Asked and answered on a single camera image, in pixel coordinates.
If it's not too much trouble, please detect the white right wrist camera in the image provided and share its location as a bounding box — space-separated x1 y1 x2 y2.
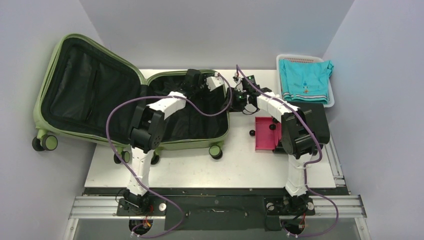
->
233 76 243 91

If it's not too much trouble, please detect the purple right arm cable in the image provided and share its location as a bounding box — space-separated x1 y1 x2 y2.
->
235 64 340 239

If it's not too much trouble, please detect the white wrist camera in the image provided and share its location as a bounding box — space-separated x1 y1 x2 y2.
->
233 76 243 91
206 75 224 92

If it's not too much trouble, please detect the white perforated plastic basket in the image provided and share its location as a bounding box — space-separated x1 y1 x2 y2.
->
276 54 335 109

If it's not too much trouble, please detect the teal garment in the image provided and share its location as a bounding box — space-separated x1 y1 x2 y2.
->
278 58 335 104

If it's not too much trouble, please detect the green hard-shell suitcase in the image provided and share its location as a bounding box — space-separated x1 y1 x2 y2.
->
31 34 230 163

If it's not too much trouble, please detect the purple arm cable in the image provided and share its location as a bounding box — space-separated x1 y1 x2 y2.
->
235 64 340 239
105 72 234 239

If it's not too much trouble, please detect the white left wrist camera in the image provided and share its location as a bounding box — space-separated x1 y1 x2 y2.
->
206 75 224 92

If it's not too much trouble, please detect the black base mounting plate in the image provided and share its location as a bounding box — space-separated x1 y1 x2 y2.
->
71 187 349 235

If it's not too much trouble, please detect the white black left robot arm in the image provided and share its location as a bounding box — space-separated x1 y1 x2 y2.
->
123 69 210 215

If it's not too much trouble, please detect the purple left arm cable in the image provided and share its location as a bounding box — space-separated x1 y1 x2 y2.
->
105 72 234 239

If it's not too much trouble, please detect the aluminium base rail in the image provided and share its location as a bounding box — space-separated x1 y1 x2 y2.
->
69 195 366 219

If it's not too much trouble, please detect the black and pink storage organizer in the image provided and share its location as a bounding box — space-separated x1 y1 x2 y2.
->
249 101 331 159

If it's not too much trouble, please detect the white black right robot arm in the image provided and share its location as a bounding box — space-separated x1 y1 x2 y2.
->
228 74 330 214

